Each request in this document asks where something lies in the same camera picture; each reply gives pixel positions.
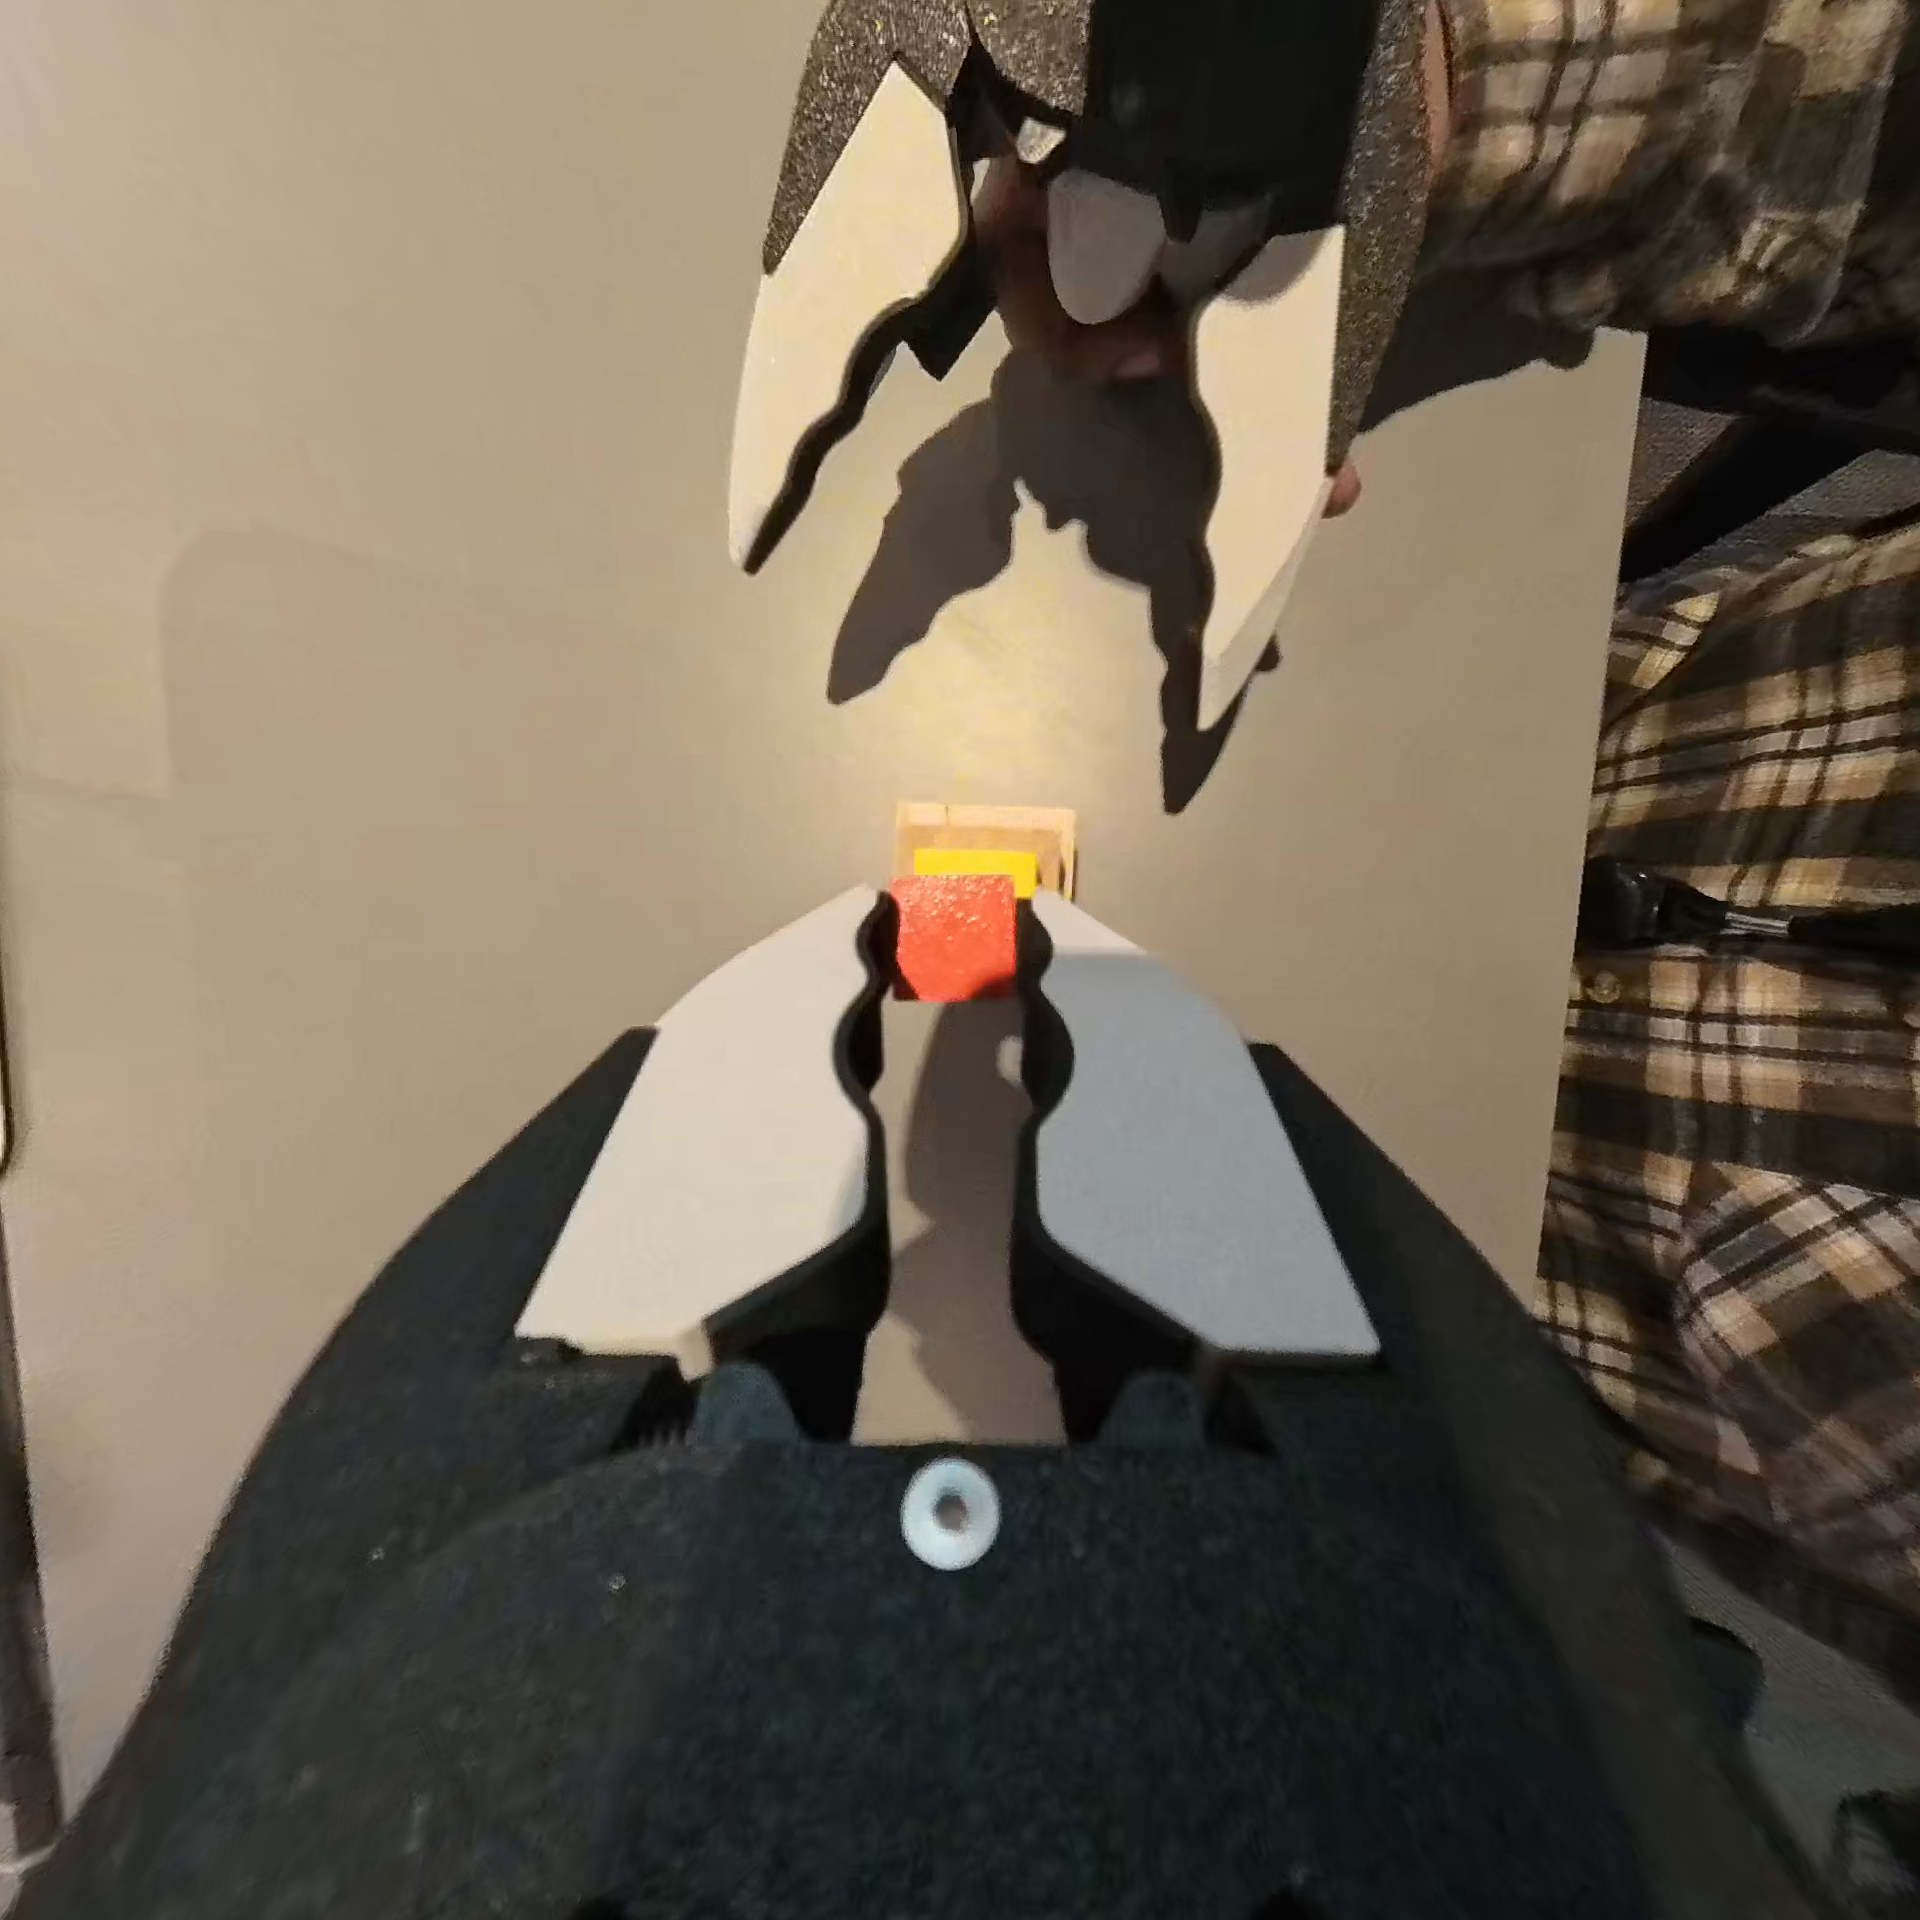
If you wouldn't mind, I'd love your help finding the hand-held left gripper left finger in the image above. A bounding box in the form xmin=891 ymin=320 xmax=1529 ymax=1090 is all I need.
xmin=509 ymin=880 xmax=891 ymax=1384

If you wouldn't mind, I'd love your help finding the person's right hand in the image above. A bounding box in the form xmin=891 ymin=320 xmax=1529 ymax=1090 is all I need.
xmin=972 ymin=162 xmax=1192 ymax=385

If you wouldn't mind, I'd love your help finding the red wooden cube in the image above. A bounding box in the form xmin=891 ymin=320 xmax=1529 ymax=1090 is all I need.
xmin=891 ymin=874 xmax=1024 ymax=1009

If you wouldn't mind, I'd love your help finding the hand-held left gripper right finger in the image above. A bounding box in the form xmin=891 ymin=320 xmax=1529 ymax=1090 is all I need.
xmin=1017 ymin=897 xmax=1382 ymax=1380

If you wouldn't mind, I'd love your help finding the person's right forearm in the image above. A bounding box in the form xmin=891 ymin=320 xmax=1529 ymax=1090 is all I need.
xmin=1419 ymin=0 xmax=1920 ymax=342

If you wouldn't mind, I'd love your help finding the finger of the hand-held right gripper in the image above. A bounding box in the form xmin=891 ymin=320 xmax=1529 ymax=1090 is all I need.
xmin=727 ymin=53 xmax=971 ymax=575
xmin=1187 ymin=227 xmax=1351 ymax=735

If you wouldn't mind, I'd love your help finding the light wooden tray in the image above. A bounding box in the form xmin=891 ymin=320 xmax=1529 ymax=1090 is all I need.
xmin=895 ymin=802 xmax=1089 ymax=904

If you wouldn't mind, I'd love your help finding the black strap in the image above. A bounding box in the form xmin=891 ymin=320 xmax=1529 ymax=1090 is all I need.
xmin=1578 ymin=848 xmax=1920 ymax=956

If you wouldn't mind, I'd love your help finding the person's plaid shirt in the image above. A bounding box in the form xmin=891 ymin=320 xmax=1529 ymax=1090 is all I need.
xmin=1529 ymin=508 xmax=1920 ymax=1706

